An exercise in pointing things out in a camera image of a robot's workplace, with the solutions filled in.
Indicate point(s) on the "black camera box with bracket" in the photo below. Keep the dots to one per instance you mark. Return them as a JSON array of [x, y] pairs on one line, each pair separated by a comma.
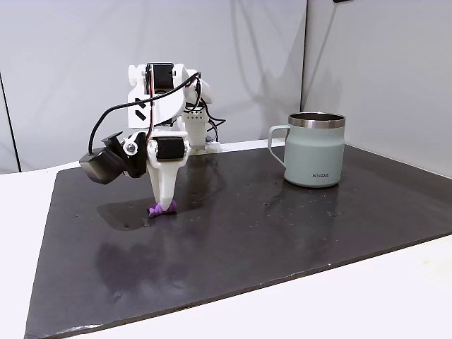
[[106, 166]]

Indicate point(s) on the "purple ribbed pen grip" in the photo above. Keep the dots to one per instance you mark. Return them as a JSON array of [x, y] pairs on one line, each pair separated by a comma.
[[154, 211]]

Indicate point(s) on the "dark object at wall top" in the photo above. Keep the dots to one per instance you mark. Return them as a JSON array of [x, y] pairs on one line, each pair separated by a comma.
[[342, 1]]

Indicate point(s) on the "thin black vertical wall strip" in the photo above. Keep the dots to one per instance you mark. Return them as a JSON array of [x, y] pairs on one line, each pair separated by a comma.
[[10, 123]]

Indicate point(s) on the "large black table mat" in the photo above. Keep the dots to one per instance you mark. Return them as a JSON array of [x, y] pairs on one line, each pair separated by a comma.
[[226, 254]]

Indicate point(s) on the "pale green steel-rimmed mug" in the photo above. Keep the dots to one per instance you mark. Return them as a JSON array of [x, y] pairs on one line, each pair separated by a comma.
[[314, 155]]

